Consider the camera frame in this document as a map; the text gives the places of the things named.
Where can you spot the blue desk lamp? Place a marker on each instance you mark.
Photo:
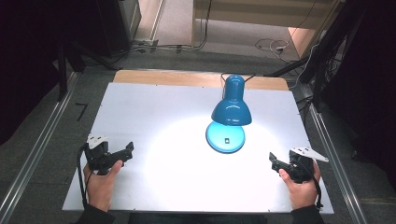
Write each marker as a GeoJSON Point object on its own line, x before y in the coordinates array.
{"type": "Point", "coordinates": [231, 109]}

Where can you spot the person's right hand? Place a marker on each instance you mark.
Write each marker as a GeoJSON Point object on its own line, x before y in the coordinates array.
{"type": "Point", "coordinates": [300, 193]}

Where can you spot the aluminium floor rail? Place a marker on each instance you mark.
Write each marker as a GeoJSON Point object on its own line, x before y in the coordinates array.
{"type": "Point", "coordinates": [34, 149]}
{"type": "Point", "coordinates": [336, 161]}

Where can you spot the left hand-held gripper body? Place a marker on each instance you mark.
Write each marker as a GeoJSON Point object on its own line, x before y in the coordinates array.
{"type": "Point", "coordinates": [100, 155]}

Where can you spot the black metal stand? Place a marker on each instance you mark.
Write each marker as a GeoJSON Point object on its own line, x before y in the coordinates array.
{"type": "Point", "coordinates": [327, 62]}
{"type": "Point", "coordinates": [63, 65]}

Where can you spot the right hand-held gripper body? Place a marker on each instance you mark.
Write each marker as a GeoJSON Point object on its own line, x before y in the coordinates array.
{"type": "Point", "coordinates": [300, 165]}

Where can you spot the light wooden cabinet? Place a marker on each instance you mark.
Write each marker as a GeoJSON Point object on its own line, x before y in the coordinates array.
{"type": "Point", "coordinates": [267, 15]}

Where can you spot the person's left hand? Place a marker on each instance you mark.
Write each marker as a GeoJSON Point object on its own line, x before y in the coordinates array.
{"type": "Point", "coordinates": [100, 186]}

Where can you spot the dark cabinet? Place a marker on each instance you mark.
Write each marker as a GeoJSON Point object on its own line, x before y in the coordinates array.
{"type": "Point", "coordinates": [116, 25]}

